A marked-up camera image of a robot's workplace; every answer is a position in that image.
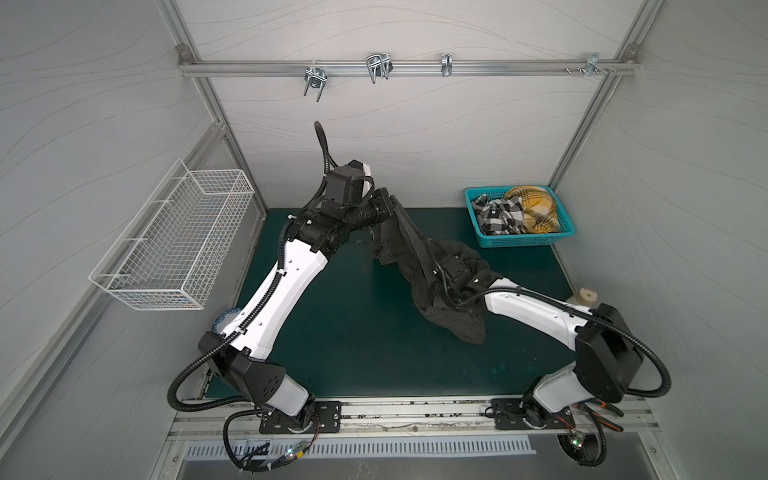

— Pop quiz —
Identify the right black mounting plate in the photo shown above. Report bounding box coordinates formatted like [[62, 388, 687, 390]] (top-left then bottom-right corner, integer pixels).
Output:
[[483, 398, 574, 431]]

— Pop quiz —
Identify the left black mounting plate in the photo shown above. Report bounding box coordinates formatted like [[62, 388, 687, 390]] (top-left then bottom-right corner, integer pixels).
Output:
[[259, 399, 341, 435]]

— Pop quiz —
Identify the dark grey striped shirt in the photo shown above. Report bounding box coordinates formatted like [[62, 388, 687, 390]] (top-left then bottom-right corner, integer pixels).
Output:
[[372, 202, 490, 345]]

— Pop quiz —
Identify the metal bracket clamp right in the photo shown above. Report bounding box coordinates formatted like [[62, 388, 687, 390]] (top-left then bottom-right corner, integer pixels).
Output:
[[563, 53, 618, 78]]

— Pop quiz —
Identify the metal u-bolt clamp left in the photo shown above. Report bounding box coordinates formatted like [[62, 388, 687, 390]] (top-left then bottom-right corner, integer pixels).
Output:
[[303, 65, 328, 102]]

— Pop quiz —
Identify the blue white ceramic plate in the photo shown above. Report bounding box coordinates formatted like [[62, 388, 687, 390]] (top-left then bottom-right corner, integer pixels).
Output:
[[211, 307, 241, 335]]

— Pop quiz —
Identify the metal u-bolt clamp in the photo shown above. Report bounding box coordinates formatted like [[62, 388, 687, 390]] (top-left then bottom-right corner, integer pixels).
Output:
[[303, 65, 328, 102], [365, 52, 393, 84]]

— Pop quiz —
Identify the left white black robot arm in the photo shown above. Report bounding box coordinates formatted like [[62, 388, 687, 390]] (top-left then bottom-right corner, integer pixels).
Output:
[[167, 188, 395, 428]]

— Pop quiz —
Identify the yellow plaid shirt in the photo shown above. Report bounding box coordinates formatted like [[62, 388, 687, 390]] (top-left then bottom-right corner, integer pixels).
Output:
[[504, 186, 561, 234]]

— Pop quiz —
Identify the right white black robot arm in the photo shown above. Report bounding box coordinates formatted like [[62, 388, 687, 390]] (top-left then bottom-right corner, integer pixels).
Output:
[[427, 240, 672, 429]]

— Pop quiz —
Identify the base cable bundle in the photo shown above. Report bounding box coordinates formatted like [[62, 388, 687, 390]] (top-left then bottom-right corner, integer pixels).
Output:
[[555, 403, 625, 469], [221, 409, 322, 474]]

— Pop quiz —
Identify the aluminium crossbar rail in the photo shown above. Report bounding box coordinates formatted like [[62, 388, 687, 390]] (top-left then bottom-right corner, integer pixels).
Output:
[[180, 56, 641, 78]]

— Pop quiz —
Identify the left base cable bundle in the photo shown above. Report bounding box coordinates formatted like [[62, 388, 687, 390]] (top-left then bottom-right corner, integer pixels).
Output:
[[221, 409, 322, 474]]

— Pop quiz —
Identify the black white plaid shirt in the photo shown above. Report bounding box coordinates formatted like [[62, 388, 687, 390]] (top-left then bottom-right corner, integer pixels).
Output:
[[471, 194, 529, 236]]

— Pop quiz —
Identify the white wire wall basket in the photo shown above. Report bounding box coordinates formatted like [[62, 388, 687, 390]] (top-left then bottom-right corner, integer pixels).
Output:
[[89, 159, 254, 311]]

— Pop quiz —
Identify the teal plastic basket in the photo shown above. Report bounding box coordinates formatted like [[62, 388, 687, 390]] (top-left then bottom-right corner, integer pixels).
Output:
[[464, 185, 576, 248]]

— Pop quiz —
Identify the right base cable bundle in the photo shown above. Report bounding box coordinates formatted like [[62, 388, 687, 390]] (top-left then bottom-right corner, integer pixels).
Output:
[[555, 403, 625, 469]]

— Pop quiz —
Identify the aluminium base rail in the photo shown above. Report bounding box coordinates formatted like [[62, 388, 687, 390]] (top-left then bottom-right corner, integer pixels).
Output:
[[167, 394, 661, 441]]

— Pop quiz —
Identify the white ventilation grille strip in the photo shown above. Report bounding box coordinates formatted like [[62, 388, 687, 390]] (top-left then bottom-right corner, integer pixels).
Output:
[[184, 434, 537, 461]]

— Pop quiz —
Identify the metal u-bolt clamp middle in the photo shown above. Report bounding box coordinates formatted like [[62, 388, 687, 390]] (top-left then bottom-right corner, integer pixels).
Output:
[[365, 52, 393, 84]]

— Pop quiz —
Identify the small metal hook clamp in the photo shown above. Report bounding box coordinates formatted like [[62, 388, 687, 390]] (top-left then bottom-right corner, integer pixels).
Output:
[[441, 53, 453, 78]]

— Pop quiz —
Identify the black mounting plate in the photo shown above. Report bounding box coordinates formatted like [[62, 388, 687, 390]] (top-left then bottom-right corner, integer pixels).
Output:
[[259, 399, 341, 435], [483, 398, 574, 431]]

